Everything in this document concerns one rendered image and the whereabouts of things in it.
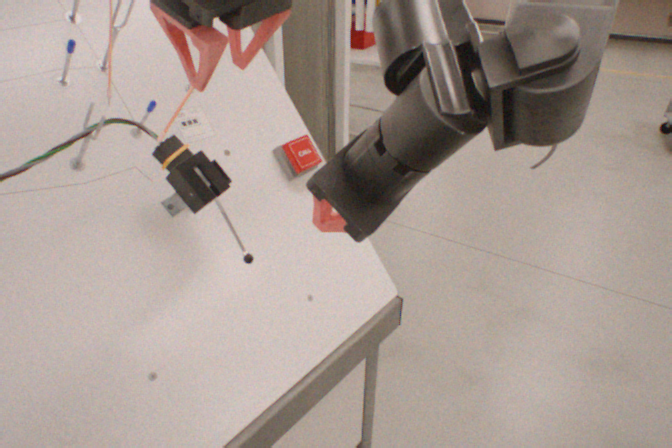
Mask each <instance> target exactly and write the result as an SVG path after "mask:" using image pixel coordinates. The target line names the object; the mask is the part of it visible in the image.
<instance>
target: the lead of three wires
mask: <svg viewBox="0 0 672 448"><path fill-rule="evenodd" d="M113 123H121V124H128V125H133V126H136V127H138V128H139V129H141V130H142V131H144V132H145V133H148V134H149V135H150V136H152V137H153V139H155V141H156V142H158V137H159V135H158V134H156V133H155V132H154V131H152V130H151V129H149V128H148V127H147V126H144V125H143V124H141V123H139V122H137V121H134V120H130V119H124V118H109V119H106V120H105V122H104V124H103V126H102V127H105V126H107V125H110V124H113ZM98 125H99V122H97V123H95V124H93V125H91V126H89V128H88V129H87V130H85V131H82V132H81V133H82V135H83V136H84V138H85V137H87V136H89V135H91V134H92V133H93V132H94V131H96V130H97V127H98Z"/></svg>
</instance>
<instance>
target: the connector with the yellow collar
mask: <svg viewBox="0 0 672 448"><path fill-rule="evenodd" d="M183 146H185V145H184V144H183V142H182V141H181V140H180V139H179V138H178V137H177V136H176V135H175V134H173V135H171V136H170V137H169V138H168V137H167V138H166V139H165V142H164V143H161V145H160V146H157V148H155V151H154V152H153V154H152V155H153V156H154V157H155V158H156V159H157V160H158V161H159V162H160V163H161V164H162V165H163V164H164V163H165V162H166V160H167V159H168V158H170V157H171V156H172V155H173V154H175V153H176V152H177V151H178V150H180V149H181V148H182V147H183ZM192 155H193V154H192V153H191V151H190V150H189V149H188V148H187V149H185V150H184V151H183V152H182V153H180V154H179V155H178V156H177V157H176V158H174V159H173V160H172V161H171V162H170V163H169V164H168V165H167V167H166V169H167V170H168V171H169V172H171V170H172V169H173V168H174V167H175V166H176V165H177V164H179V163H181V162H182V161H184V160H186V159H187V158H189V157H190V156H192Z"/></svg>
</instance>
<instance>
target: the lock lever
mask: <svg viewBox="0 0 672 448"><path fill-rule="evenodd" d="M194 170H195V171H196V172H197V174H199V175H200V176H201V177H202V180H203V181H204V182H205V183H206V185H207V186H208V187H210V186H211V184H210V183H209V182H208V180H207V178H206V177H205V176H204V174H203V173H202V172H201V171H200V169H199V168H197V167H196V168H194ZM214 195H215V194H214ZM215 196H216V195H215ZM214 201H215V202H216V204H217V206H218V207H219V209H220V212H221V214H222V216H223V218H224V220H225V222H226V223H227V225H228V227H229V229H230V231H231V232H232V234H233V236H234V238H235V241H237V243H238V244H239V246H240V248H241V250H242V252H243V256H244V257H245V256H246V255H248V254H249V252H248V251H247V250H246V249H245V247H244V245H243V244H242V242H241V239H240V237H239V235H238V233H237V232H235V230H234V228H233V226H232V224H231V222H230V220H229V219H228V217H227V215H226V213H225V211H224V208H223V206H222V204H221V203H220V201H219V199H218V198H217V196H216V198H215V199H214Z"/></svg>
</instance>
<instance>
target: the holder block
mask: <svg viewBox="0 0 672 448"><path fill-rule="evenodd" d="M194 167H195V168H196V167H197V168H199V169H200V171H201V172H202V173H203V174H204V176H205V177H206V178H207V180H208V182H209V183H210V184H211V186H210V187H208V186H207V185H206V183H205V182H204V181H203V180H202V177H201V176H200V175H199V174H197V172H196V171H195V170H194V169H193V168H194ZM166 180H167V181H168V183H169V184H170V185H171V186H172V187H173V189H174V190H175V191H176V192H177V194H178V195H179V196H180V197H181V199H182V200H183V201H184V202H185V203H186V205H187V206H188V207H189V208H190V211H191V212H192V213H193V214H194V215H195V214H197V213H198V212H199V211H202V209H203V208H205V207H206V206H207V205H209V204H210V203H211V202H213V201H214V199H215V198H216V196H217V198H218V197H220V196H221V195H222V194H223V193H224V192H226V191H227V190H228V189H229V188H230V186H229V184H228V183H227V182H226V181H225V178H224V177H223V176H222V175H221V173H220V172H219V171H218V169H217V168H216V167H215V166H214V164H213V163H212V162H211V161H210V159H209V158H208V157H207V156H206V154H205V153H204V152H203V151H202V150H201V151H199V152H198V153H195V154H194V155H192V156H190V157H189V158H187V159H186V160H184V161H182V162H181V163H179V164H177V165H176V166H175V167H174V168H173V169H172V170H171V172H170V173H169V174H168V175H167V177H166ZM210 189H211V190H212V191H213V192H212V191H211V190H210ZM191 193H192V196H191V195H190V194H191ZM214 194H215V195H216V196H215V195H214Z"/></svg>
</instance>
